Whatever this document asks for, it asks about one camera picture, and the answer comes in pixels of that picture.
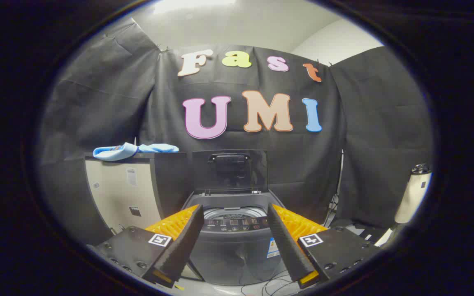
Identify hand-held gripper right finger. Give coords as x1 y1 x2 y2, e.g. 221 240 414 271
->
267 203 381 290

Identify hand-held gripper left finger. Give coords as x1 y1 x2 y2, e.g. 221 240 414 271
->
87 203 205 289

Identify dark grey washing machine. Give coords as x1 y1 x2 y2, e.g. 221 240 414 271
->
181 190 288 287

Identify light blue garment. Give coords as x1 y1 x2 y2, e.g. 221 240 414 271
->
93 142 179 161

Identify black backdrop cloth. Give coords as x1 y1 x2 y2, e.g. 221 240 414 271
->
39 18 434 247

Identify grey and beige cabinet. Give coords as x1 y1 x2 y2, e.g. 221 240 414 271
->
84 152 189 242

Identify white upright appliance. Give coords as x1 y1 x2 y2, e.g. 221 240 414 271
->
394 163 432 225

